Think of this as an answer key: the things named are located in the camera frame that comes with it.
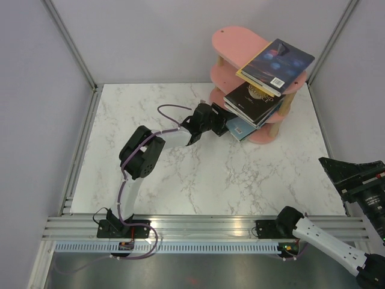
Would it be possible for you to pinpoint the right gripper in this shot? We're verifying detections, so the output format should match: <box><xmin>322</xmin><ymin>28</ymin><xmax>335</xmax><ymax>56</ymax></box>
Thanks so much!
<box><xmin>318</xmin><ymin>154</ymin><xmax>385</xmax><ymax>238</ymax></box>

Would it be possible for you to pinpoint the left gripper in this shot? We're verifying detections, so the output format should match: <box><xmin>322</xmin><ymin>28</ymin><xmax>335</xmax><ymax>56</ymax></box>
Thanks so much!
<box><xmin>200</xmin><ymin>102</ymin><xmax>238</xmax><ymax>137</ymax></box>

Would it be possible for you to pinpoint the light blue thin book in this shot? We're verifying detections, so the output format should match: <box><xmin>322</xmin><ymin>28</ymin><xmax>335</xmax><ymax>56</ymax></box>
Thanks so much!
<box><xmin>226</xmin><ymin>117</ymin><xmax>257</xmax><ymax>141</ymax></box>

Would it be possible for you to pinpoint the black Moon and Sixpence book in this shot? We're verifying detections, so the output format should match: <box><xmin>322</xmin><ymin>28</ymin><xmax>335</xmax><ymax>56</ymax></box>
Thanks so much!
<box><xmin>224</xmin><ymin>82</ymin><xmax>283</xmax><ymax>122</ymax></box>

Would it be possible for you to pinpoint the yellow cover book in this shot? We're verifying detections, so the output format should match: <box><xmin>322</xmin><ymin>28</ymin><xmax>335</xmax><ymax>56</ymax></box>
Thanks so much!
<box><xmin>236</xmin><ymin>42</ymin><xmax>285</xmax><ymax>97</ymax></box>

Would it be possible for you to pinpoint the teal ocean cover book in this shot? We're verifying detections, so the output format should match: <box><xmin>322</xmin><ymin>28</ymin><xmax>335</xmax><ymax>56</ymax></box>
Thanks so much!
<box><xmin>239</xmin><ymin>104</ymin><xmax>281</xmax><ymax>129</ymax></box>

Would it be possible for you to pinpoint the blue Wuthering Heights book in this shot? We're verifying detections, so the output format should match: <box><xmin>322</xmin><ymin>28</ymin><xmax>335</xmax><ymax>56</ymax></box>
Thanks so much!
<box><xmin>224</xmin><ymin>101</ymin><xmax>285</xmax><ymax>126</ymax></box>

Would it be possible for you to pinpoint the dark blue Robinson Crusoe book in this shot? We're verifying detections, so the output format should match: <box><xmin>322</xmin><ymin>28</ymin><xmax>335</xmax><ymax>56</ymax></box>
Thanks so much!
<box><xmin>241</xmin><ymin>37</ymin><xmax>316</xmax><ymax>96</ymax></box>

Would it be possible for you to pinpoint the green forest cover book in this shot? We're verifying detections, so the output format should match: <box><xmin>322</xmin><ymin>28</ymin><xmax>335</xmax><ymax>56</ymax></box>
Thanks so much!
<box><xmin>235</xmin><ymin>133</ymin><xmax>253</xmax><ymax>142</ymax></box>

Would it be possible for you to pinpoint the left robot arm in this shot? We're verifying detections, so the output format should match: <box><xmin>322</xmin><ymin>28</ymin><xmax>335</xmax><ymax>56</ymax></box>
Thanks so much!
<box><xmin>97</xmin><ymin>103</ymin><xmax>236</xmax><ymax>240</ymax></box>

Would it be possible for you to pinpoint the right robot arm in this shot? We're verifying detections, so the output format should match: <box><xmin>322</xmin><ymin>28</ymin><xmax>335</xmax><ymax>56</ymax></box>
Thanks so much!
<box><xmin>251</xmin><ymin>157</ymin><xmax>384</xmax><ymax>288</ymax></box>

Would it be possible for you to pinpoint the pink three-tier shelf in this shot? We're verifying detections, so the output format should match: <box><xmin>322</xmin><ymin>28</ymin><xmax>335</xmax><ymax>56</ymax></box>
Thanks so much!
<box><xmin>209</xmin><ymin>26</ymin><xmax>307</xmax><ymax>145</ymax></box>

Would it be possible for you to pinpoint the aluminium rail frame front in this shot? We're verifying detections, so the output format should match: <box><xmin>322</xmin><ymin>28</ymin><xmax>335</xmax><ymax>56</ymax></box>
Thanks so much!
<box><xmin>42</xmin><ymin>214</ymin><xmax>369</xmax><ymax>242</ymax></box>

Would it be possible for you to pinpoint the right aluminium corner post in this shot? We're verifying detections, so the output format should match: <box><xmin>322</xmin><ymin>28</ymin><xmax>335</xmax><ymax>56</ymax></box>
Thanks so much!
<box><xmin>307</xmin><ymin>0</ymin><xmax>360</xmax><ymax>87</ymax></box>

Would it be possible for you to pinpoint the aluminium corner post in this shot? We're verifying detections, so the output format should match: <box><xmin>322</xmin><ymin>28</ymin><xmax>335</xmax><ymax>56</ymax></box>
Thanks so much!
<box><xmin>41</xmin><ymin>0</ymin><xmax>97</xmax><ymax>92</ymax></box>
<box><xmin>307</xmin><ymin>0</ymin><xmax>360</xmax><ymax>87</ymax></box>

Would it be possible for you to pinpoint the white slotted cable duct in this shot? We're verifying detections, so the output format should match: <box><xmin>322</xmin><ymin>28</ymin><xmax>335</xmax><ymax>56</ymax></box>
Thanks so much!
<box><xmin>55</xmin><ymin>241</ymin><xmax>281</xmax><ymax>254</ymax></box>

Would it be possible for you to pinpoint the left aluminium corner post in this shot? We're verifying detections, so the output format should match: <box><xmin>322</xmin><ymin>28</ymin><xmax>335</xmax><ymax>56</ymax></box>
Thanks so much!
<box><xmin>41</xmin><ymin>0</ymin><xmax>97</xmax><ymax>92</ymax></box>

